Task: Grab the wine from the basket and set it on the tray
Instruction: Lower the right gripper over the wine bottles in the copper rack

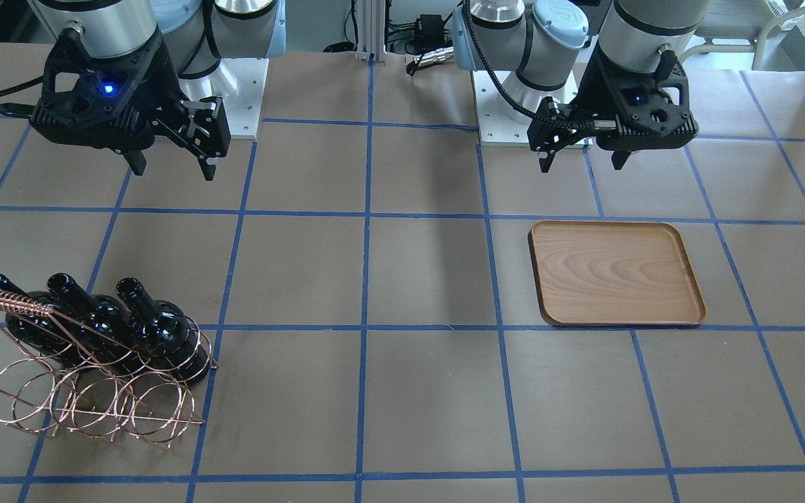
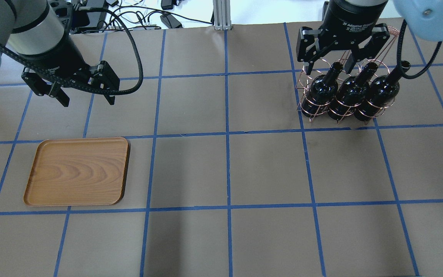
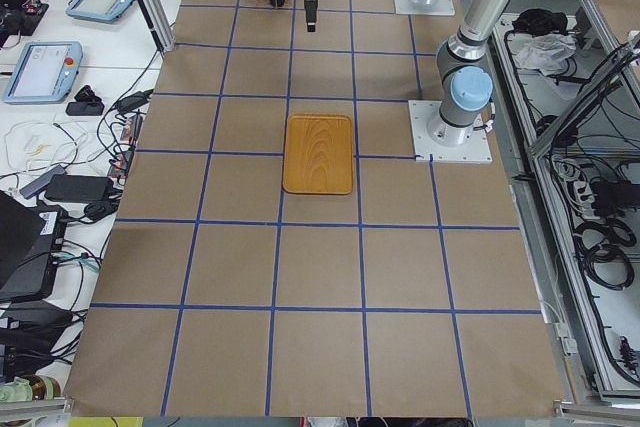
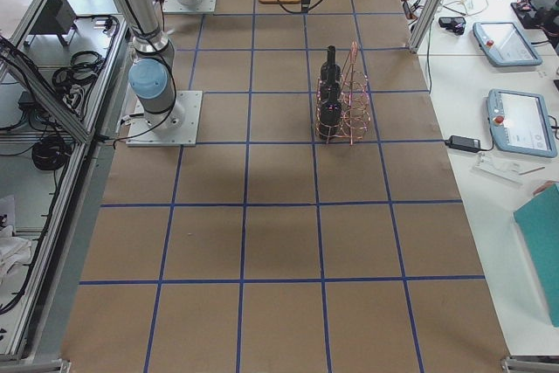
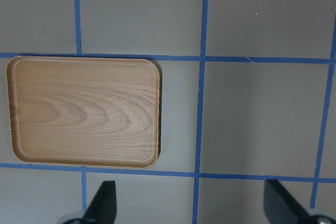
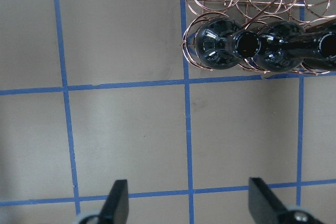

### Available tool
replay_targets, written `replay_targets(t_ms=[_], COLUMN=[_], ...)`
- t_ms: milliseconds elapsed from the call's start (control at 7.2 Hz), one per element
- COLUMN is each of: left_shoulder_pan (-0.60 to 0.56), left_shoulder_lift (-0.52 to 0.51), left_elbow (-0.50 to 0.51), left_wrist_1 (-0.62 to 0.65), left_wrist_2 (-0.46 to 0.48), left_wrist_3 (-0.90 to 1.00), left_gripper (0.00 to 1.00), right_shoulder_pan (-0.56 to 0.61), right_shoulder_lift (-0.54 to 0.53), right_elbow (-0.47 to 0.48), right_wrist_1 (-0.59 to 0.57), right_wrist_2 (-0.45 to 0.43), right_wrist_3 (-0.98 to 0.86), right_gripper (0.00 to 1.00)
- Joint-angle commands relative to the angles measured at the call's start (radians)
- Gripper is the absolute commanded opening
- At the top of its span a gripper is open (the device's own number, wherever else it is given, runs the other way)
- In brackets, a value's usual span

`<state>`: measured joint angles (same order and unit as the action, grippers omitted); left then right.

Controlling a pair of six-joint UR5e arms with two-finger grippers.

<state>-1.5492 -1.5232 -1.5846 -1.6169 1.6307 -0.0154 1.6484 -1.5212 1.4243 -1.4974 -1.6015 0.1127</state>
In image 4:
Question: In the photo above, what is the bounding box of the dark wine bottle far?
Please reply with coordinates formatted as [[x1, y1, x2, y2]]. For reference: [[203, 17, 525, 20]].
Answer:
[[320, 45, 342, 86]]

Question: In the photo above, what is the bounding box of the dark wine bottle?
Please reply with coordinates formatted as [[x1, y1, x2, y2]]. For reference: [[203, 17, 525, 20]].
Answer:
[[319, 82, 342, 140], [320, 45, 342, 86]]

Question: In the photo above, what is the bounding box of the dark wine bottle near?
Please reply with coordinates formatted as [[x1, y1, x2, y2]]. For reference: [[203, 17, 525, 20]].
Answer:
[[319, 82, 342, 140]]

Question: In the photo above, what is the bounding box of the teach pendant far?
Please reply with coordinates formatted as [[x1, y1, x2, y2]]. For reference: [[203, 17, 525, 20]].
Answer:
[[473, 22, 542, 67]]

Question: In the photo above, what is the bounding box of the teach pendant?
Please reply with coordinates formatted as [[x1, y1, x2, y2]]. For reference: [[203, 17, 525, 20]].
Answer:
[[487, 89, 558, 158], [473, 22, 542, 67]]

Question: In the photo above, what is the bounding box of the black power adapter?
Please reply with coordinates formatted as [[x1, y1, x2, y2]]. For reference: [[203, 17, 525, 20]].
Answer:
[[445, 135, 481, 153]]

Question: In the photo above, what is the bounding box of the teach pendant near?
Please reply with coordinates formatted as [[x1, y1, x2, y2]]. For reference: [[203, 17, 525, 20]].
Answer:
[[487, 89, 558, 158]]

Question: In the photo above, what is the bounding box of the clear acrylic holder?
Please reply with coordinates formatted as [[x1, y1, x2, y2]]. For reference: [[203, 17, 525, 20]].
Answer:
[[472, 153, 523, 185]]

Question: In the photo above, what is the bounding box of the aluminium frame post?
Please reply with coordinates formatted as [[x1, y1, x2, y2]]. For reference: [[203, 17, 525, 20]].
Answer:
[[408, 0, 458, 54]]

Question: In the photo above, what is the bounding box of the copper wire bottle basket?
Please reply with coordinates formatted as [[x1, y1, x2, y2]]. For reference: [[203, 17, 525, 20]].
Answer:
[[315, 41, 371, 144]]

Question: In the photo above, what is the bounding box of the aluminium side frame rail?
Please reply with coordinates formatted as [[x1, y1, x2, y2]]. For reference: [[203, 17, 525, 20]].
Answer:
[[1, 0, 128, 361]]

